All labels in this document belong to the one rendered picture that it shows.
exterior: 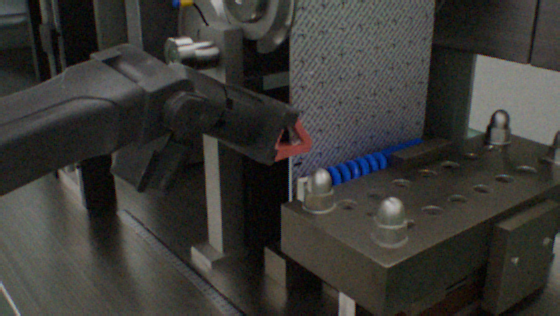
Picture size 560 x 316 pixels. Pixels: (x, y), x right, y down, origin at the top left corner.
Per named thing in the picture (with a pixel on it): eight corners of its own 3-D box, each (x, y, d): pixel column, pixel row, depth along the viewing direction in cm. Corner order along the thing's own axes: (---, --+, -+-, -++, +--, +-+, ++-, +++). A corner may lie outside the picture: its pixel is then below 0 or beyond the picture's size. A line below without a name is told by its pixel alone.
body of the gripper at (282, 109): (275, 168, 63) (221, 150, 58) (223, 140, 71) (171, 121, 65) (300, 111, 63) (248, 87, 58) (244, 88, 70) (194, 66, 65)
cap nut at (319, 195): (295, 205, 67) (295, 167, 65) (320, 196, 69) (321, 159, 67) (317, 217, 64) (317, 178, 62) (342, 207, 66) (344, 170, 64)
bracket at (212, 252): (188, 255, 82) (172, 27, 70) (229, 240, 85) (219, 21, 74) (207, 271, 78) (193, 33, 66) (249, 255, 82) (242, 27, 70)
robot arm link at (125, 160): (184, 95, 50) (109, 48, 52) (123, 214, 51) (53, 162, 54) (244, 108, 61) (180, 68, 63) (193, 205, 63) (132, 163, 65)
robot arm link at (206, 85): (185, 70, 55) (160, 51, 59) (152, 136, 56) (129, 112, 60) (241, 95, 60) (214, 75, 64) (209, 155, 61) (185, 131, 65)
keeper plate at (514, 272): (480, 308, 69) (493, 223, 65) (529, 277, 75) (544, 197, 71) (499, 319, 67) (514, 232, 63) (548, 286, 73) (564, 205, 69)
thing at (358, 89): (288, 190, 73) (289, 37, 66) (418, 146, 86) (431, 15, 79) (291, 192, 73) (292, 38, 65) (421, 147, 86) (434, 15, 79)
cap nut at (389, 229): (362, 236, 60) (365, 196, 59) (388, 225, 62) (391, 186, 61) (389, 252, 58) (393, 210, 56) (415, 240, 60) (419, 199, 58)
